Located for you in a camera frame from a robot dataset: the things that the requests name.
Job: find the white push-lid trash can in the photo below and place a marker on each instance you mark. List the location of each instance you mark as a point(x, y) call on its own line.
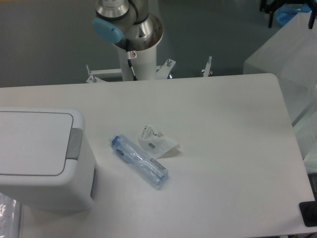
point(46, 161)

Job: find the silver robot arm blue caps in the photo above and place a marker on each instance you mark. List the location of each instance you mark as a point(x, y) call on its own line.
point(127, 23)

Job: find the crumpled white plastic wrapper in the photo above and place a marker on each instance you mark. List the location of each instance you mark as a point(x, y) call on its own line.
point(155, 143)

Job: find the clear blue plastic bottle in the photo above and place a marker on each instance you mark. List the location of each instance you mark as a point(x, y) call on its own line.
point(149, 168)

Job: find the silver table clamp bolt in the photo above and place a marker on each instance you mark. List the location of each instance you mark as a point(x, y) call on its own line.
point(206, 72)

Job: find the translucent white storage box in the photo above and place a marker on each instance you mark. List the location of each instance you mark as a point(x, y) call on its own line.
point(291, 55)

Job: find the blue plastic bag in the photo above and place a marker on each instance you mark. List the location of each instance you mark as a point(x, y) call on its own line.
point(285, 13)

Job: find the clear plastic bag lower left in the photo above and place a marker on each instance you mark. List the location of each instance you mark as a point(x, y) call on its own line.
point(10, 214)

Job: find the black device at table edge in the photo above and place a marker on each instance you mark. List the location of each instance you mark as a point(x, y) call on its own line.
point(308, 211)

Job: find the black chair frame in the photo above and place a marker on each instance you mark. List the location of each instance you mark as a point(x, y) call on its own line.
point(271, 6)

